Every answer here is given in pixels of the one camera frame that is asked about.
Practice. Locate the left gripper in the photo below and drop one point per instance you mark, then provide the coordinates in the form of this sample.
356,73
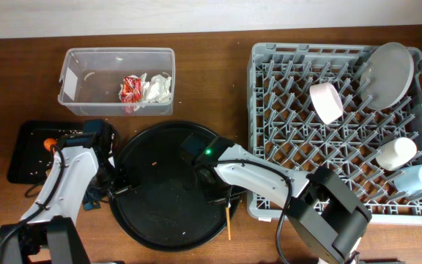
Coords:
123,188

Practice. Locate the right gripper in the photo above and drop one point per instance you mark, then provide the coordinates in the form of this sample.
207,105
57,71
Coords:
217,198

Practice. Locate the wooden chopstick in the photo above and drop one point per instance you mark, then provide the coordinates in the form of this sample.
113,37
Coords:
228,222

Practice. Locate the rice and peanut scraps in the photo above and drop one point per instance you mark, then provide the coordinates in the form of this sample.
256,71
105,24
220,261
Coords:
50,154

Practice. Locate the orange carrot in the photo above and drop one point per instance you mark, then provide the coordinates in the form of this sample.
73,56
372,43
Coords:
48,143

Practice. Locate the red snack wrapper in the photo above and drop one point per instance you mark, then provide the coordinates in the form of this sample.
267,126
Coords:
130,90

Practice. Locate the white tissue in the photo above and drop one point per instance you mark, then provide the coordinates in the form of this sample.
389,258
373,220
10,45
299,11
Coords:
156,90

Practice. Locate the pink bowl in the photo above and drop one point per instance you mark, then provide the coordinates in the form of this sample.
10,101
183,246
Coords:
327,102

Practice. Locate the white cup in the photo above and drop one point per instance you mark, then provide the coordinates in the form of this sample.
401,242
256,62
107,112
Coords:
396,153

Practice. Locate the light blue cup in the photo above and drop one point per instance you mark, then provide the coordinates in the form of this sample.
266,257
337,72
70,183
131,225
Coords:
410,180

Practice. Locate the grey round plate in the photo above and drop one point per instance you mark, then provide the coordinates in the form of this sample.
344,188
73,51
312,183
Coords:
389,72

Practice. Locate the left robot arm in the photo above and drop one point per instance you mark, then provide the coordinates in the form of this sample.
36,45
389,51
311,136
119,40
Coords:
80,162

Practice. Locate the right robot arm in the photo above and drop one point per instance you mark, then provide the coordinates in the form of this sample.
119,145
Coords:
326,214

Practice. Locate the grey dishwasher rack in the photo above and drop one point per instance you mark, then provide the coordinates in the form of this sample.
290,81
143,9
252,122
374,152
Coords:
285,129

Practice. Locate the round black tray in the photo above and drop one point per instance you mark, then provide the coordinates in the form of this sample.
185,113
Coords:
167,212

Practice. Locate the black rectangular tray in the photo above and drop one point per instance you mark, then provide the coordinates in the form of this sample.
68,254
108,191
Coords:
14,174

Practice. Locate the clear plastic bin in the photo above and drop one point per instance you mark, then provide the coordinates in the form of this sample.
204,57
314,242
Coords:
91,80

